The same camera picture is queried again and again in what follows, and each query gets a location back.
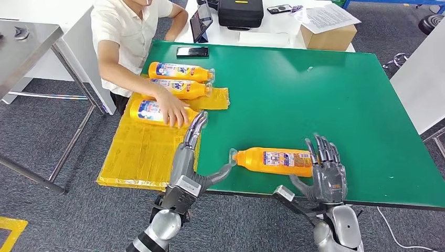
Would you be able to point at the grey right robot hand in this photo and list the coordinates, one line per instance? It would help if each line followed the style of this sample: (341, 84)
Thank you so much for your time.
(330, 181)

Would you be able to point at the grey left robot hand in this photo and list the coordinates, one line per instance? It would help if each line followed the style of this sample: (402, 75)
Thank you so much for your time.
(182, 161)

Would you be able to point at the person's right hand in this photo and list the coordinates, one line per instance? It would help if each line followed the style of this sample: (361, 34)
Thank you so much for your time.
(174, 109)

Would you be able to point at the orange detergent bottle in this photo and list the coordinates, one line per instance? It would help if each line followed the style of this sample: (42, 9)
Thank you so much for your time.
(187, 88)
(257, 161)
(146, 111)
(174, 71)

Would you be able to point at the person's left forearm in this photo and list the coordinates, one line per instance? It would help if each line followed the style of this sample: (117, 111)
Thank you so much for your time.
(177, 26)

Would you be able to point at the person's right forearm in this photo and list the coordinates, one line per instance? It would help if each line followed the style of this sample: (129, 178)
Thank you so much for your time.
(132, 81)

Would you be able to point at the yellow taped cardboard sheet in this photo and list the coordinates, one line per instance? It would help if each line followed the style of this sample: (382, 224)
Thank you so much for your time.
(139, 153)

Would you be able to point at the black smartphone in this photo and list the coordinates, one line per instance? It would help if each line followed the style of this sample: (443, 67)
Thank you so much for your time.
(192, 52)

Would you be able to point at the black tablet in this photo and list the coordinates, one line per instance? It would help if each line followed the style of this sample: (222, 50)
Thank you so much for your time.
(201, 21)

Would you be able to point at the person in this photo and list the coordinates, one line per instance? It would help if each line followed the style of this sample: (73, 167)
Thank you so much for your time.
(118, 31)

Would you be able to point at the black carrying case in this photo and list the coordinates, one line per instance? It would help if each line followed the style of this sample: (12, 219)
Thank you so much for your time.
(240, 14)

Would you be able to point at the white side table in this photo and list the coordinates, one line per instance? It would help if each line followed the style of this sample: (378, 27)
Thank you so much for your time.
(422, 80)

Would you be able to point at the brown cardboard box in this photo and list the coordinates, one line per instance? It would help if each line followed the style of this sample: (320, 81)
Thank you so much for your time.
(329, 39)

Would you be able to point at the small purple item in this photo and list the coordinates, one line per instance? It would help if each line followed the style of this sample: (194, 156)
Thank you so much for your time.
(297, 8)

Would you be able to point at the printed paper sheet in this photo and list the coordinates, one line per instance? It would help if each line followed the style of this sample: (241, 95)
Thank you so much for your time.
(327, 17)

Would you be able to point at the steel table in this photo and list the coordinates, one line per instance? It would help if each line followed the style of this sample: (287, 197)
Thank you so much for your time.
(21, 50)

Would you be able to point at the grey metal part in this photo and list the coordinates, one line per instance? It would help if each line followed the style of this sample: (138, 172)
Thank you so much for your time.
(22, 32)

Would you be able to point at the yellow floor marking tape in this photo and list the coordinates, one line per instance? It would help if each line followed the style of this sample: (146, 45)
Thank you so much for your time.
(12, 226)

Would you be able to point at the black round stool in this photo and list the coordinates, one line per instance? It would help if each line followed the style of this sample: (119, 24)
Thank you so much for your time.
(431, 24)

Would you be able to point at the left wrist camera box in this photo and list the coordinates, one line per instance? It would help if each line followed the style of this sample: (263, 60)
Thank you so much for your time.
(180, 194)

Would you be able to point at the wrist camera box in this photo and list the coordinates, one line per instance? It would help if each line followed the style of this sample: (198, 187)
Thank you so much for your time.
(180, 194)
(283, 193)

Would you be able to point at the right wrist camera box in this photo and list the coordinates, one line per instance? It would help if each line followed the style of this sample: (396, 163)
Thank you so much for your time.
(283, 193)

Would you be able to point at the blue metal rack frame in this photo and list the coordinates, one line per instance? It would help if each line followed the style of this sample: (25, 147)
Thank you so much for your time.
(382, 2)

